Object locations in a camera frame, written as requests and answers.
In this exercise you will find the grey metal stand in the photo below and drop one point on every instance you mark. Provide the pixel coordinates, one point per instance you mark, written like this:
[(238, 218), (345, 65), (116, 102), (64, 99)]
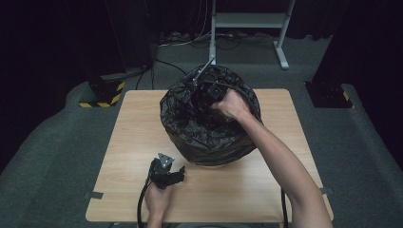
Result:
[(250, 20)]

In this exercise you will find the black plastic garbage bag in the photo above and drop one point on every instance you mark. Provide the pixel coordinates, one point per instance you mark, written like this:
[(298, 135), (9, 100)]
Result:
[(196, 136)]

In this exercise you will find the black yellow striped stand base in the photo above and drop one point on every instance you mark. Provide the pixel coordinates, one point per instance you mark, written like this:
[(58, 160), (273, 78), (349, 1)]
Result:
[(104, 95), (329, 95)]

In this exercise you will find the person's left hand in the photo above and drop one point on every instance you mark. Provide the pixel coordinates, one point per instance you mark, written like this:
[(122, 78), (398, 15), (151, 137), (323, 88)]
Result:
[(157, 199)]

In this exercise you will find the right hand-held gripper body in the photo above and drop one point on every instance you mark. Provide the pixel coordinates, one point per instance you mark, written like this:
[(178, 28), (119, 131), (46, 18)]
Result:
[(214, 91)]

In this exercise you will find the grey tape piece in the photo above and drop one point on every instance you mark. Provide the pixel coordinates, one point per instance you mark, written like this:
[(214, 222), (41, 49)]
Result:
[(328, 191), (93, 195)]

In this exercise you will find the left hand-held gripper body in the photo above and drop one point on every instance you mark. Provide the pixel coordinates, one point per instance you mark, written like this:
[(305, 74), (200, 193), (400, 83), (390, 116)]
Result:
[(160, 172)]

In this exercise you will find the person's right hand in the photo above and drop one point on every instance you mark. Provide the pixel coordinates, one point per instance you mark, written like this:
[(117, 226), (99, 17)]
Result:
[(234, 106)]

